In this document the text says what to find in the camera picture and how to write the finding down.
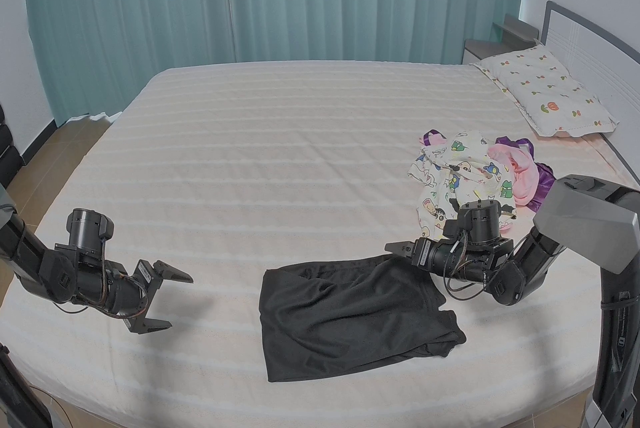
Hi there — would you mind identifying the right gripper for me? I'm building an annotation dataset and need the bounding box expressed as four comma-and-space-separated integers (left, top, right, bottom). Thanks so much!
385, 241, 471, 279

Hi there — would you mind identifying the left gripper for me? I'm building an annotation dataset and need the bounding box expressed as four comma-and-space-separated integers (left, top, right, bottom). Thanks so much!
105, 260, 195, 335

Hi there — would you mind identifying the black T-shirt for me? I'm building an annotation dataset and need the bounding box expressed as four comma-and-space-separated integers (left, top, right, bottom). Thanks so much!
259, 255, 468, 383

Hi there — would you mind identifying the white printed pyjama top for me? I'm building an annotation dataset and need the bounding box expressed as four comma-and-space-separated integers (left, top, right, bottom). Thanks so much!
407, 130, 519, 242

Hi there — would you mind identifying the pink garment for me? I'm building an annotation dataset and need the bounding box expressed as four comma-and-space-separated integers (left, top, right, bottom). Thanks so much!
487, 143, 541, 232

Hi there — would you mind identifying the bed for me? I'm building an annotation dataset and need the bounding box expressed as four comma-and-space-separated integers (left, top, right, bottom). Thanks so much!
0, 1, 640, 424

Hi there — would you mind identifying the purple garment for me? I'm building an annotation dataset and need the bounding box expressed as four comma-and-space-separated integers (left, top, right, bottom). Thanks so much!
419, 130, 557, 212

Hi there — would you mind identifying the white printed pillow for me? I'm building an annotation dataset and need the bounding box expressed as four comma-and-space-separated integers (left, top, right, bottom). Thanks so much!
470, 45, 620, 137

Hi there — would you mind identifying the grey bedside table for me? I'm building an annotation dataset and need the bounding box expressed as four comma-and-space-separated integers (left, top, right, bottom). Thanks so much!
462, 13, 541, 65

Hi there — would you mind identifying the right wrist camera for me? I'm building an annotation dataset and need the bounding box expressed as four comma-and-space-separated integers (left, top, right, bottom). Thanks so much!
412, 237, 437, 270

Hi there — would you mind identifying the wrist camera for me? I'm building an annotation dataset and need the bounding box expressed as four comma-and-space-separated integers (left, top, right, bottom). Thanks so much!
134, 258, 157, 291
412, 237, 437, 270

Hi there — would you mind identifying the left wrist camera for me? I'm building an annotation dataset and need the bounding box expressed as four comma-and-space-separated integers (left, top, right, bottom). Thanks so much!
134, 258, 157, 291

